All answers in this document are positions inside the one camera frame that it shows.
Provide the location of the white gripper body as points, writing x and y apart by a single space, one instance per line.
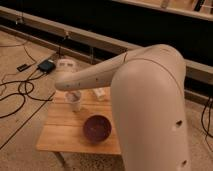
66 65

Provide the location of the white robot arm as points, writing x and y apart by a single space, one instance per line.
148 105

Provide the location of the black power adapter box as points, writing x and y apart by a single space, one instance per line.
46 66

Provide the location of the small black device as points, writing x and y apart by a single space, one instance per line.
23 67

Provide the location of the wooden table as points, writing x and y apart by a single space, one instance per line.
63 128

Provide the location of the dark purple bowl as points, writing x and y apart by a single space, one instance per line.
97 128

